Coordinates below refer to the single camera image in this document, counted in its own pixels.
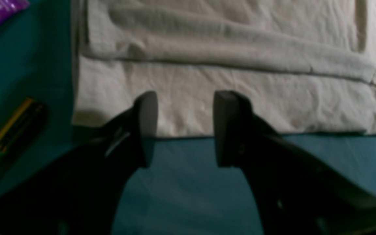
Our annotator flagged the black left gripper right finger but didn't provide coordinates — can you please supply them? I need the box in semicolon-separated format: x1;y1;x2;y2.
213;90;376;235

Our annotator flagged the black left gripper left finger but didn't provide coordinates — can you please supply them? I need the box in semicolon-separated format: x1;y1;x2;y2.
0;91;158;235

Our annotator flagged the beige T-shirt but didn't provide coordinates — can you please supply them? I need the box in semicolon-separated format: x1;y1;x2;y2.
70;0;376;137

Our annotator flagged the yellow green battery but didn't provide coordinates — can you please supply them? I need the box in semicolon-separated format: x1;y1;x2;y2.
0;97;48;161

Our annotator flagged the blue table cloth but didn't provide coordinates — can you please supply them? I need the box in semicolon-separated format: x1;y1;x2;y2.
0;0;376;235

